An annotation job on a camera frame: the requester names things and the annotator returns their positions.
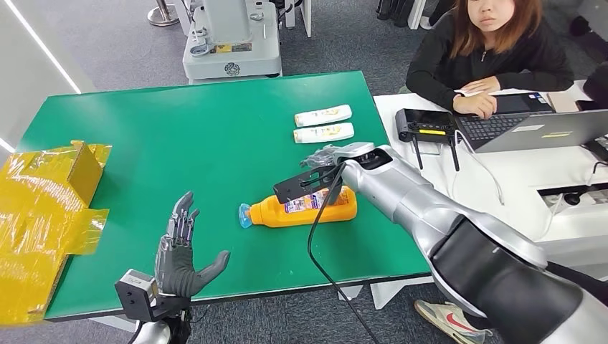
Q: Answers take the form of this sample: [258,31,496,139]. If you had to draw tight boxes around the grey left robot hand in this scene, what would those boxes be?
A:
[154,191,232,300]

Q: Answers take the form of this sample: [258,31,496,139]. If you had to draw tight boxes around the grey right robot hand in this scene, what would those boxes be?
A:
[300,144,343,169]

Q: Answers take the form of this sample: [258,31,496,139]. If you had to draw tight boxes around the orange detergent bottle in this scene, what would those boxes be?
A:
[238,186,358,230]

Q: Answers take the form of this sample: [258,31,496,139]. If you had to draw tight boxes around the white shampoo bottle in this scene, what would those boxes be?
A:
[293,104,353,128]
[293,122,356,145]

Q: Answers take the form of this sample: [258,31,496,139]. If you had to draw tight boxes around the white table leg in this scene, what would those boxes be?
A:
[89,314,138,333]
[337,275,434,311]

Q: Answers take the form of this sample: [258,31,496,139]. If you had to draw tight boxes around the black controller with antennas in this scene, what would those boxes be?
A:
[395,107,462,172]

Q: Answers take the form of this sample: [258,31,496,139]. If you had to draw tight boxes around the white furniture leg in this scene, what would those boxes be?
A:
[285,0,313,38]

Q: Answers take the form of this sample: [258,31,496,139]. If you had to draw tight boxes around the person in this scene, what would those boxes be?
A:
[406,0,576,120]

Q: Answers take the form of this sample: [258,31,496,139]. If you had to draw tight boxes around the yellow taped cardboard box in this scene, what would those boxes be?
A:
[0,140,113,328]

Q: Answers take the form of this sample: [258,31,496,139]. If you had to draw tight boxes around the black bags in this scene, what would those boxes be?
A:
[376,0,412,27]

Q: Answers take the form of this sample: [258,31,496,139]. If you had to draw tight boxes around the black open laptop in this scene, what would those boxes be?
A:
[453,92,556,152]

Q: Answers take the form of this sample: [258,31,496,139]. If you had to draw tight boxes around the white and red shoe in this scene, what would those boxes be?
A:
[414,299,494,344]

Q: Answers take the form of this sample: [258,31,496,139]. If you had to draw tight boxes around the metal stanchion base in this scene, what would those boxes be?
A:
[146,0,180,27]

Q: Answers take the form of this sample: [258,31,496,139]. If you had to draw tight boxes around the silver laptop lid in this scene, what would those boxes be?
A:
[475,110,608,154]

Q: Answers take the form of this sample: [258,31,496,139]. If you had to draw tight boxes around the desk socket recess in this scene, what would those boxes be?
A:
[538,182,608,210]

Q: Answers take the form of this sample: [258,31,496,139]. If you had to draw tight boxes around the black device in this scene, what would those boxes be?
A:
[584,135,608,163]

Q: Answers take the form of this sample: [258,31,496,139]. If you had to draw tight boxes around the person's leg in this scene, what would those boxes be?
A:
[547,262,608,307]

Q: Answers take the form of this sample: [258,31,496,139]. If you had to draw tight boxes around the black right camera cable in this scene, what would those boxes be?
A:
[306,163,381,344]

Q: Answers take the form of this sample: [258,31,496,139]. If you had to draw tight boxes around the white cable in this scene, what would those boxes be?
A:
[448,129,558,241]

